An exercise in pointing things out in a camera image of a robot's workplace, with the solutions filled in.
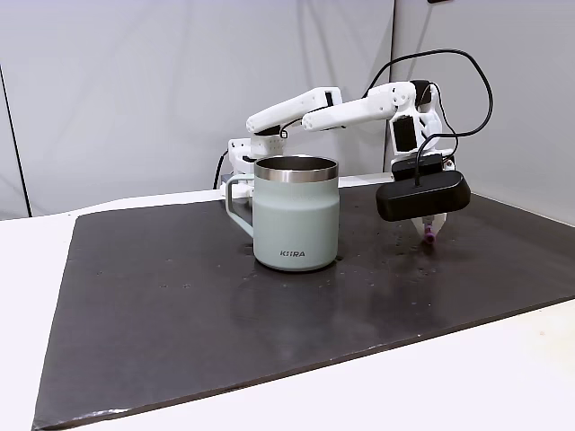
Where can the purple pen grip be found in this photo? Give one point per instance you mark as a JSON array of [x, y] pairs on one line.
[[430, 233]]

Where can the pale green metal mug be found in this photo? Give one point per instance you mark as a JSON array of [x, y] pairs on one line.
[[294, 215]]

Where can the dark table mat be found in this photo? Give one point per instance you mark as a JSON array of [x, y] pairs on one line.
[[179, 314]]

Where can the black oval camera box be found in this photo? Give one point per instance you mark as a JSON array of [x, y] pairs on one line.
[[422, 195]]

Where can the black wall-mounted object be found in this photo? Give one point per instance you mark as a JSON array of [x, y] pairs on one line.
[[440, 1]]

